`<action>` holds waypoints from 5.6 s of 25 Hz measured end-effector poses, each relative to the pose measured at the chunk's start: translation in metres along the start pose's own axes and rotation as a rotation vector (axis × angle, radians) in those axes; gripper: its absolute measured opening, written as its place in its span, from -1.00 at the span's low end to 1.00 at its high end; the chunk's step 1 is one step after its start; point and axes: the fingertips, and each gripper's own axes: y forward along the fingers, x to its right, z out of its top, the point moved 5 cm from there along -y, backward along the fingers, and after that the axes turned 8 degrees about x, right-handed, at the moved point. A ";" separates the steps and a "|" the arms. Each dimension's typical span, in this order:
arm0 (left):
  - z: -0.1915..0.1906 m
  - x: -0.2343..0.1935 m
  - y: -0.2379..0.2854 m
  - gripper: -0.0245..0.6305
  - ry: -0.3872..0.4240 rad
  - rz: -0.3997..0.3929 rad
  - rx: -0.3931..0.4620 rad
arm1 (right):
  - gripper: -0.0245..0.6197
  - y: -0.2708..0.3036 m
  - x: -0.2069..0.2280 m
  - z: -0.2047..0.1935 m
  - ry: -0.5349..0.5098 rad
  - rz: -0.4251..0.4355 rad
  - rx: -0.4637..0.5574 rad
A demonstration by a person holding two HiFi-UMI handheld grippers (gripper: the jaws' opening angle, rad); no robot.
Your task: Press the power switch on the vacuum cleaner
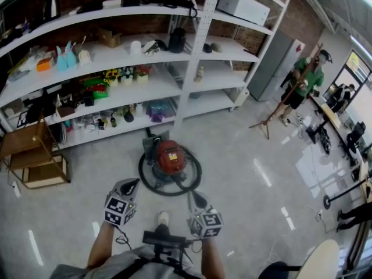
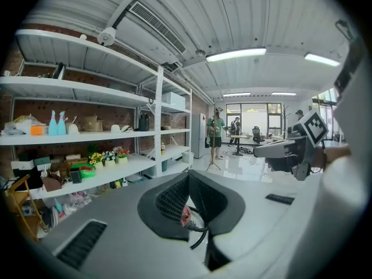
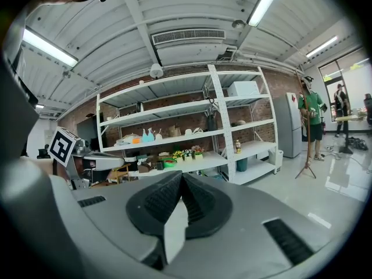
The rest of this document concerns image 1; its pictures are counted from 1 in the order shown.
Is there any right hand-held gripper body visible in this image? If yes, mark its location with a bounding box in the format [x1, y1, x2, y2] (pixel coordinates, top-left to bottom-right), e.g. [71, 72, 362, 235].
[187, 191, 224, 239]

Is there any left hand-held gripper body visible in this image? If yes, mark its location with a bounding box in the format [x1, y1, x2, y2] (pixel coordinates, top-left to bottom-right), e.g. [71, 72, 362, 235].
[103, 178, 141, 228]

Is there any red vacuum cleaner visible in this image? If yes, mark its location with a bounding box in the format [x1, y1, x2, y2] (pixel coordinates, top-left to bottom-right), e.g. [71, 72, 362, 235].
[138, 128, 203, 196]

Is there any person's left forearm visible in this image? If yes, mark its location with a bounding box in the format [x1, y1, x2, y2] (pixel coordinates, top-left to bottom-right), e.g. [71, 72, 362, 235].
[86, 221, 117, 270]

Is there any person's right forearm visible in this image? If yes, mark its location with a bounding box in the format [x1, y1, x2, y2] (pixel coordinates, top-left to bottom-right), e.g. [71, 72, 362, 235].
[200, 236, 223, 279]

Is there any black chest-mounted device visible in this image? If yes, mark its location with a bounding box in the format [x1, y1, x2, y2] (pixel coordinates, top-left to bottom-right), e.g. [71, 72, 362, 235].
[141, 230, 187, 263]

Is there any person's grey shirt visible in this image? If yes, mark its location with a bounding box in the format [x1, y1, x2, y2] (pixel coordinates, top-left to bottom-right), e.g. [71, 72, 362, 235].
[49, 245, 212, 279]

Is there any purple bag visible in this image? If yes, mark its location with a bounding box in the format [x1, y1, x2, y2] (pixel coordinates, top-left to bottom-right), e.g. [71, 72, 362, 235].
[146, 99, 173, 123]

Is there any wooden side table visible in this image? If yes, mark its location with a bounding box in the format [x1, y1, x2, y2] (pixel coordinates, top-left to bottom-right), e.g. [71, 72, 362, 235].
[0, 117, 71, 189]

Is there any sunflower pot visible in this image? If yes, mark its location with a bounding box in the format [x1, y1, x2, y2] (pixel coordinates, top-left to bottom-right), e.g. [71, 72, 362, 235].
[102, 69, 120, 87]

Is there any white flower pot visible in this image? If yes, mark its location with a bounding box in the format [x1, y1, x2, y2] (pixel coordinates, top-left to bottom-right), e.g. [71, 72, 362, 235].
[119, 66, 136, 85]

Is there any red flower pot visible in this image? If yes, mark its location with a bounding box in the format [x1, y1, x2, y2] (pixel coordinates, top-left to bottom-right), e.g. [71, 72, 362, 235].
[135, 65, 152, 84]

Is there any round beige table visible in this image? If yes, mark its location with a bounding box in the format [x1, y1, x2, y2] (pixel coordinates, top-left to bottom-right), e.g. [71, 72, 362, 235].
[302, 239, 341, 279]

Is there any white metal shelf unit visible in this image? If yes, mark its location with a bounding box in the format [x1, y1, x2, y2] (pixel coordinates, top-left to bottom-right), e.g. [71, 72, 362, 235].
[0, 0, 291, 156]

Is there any wooden coat rack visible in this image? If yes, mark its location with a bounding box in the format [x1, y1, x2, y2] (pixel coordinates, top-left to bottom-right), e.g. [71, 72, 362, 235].
[249, 42, 324, 140]

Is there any orange box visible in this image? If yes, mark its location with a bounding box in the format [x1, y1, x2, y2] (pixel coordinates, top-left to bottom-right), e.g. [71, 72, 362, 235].
[36, 58, 56, 73]

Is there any brown cardboard box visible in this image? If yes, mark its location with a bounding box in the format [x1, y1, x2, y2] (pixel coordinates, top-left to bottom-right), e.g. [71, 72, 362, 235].
[96, 27, 123, 49]

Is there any grey refrigerator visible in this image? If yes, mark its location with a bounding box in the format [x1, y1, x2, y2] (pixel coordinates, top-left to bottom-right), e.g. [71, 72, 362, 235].
[246, 29, 306, 102]

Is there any long wooden desk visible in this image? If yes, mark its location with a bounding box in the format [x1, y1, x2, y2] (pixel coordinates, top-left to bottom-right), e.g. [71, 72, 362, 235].
[309, 95, 372, 203]

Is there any black office chair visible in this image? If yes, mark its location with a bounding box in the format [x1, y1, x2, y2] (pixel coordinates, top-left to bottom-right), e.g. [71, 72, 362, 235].
[346, 121, 367, 160]

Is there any white rectangular box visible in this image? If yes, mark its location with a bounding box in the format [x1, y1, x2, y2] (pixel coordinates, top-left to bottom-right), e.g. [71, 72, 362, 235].
[216, 0, 271, 27]

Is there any black stanchion post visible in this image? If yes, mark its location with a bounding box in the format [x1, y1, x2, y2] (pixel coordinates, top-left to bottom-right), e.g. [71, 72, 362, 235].
[323, 174, 372, 210]

